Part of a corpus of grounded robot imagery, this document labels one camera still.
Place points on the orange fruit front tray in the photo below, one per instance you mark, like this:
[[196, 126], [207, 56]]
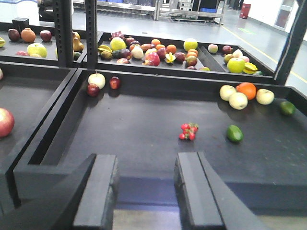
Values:
[[248, 89]]

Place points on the large green apple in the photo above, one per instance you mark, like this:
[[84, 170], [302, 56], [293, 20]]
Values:
[[236, 65]]

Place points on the green avocado front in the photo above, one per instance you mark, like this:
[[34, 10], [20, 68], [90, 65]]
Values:
[[234, 133]]

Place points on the pale apple left corner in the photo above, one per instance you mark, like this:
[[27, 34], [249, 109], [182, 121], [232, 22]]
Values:
[[97, 79]]

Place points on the red apple rear tray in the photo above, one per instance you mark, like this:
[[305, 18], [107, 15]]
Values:
[[152, 59]]

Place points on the black fruit display stand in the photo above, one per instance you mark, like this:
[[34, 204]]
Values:
[[58, 125]]

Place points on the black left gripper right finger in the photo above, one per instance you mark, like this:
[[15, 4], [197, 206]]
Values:
[[205, 201]]

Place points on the yellow starfruit right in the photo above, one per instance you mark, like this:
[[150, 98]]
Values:
[[250, 68]]

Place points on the dark red apple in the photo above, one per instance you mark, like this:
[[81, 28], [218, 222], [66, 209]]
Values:
[[93, 90]]

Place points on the large red apple left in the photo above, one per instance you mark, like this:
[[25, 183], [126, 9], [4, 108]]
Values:
[[7, 122]]

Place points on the pale yellow pear right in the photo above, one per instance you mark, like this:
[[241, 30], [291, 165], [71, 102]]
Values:
[[264, 96]]

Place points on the yellow green citrus back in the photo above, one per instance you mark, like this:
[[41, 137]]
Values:
[[190, 43]]

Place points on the yellow green pomelo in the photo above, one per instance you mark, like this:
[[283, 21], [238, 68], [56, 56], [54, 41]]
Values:
[[117, 43]]

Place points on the pale yellow pear front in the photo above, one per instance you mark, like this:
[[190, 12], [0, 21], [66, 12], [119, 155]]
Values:
[[238, 101]]

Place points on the cherry tomato bunch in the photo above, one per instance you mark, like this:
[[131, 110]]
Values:
[[189, 131]]

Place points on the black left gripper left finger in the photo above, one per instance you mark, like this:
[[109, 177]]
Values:
[[83, 200]]

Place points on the pale yellow pear left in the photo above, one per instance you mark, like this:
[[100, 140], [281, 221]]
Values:
[[226, 91]]

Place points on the green avocado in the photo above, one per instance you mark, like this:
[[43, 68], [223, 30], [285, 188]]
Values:
[[234, 133], [287, 108]]

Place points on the small red apple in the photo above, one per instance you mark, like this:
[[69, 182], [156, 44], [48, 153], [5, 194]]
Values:
[[114, 83]]

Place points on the pale yellow pear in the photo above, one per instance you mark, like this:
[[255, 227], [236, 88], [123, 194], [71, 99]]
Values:
[[238, 101], [264, 96], [226, 91]]

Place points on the green avocado right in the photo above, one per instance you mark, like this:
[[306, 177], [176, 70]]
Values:
[[287, 108]]

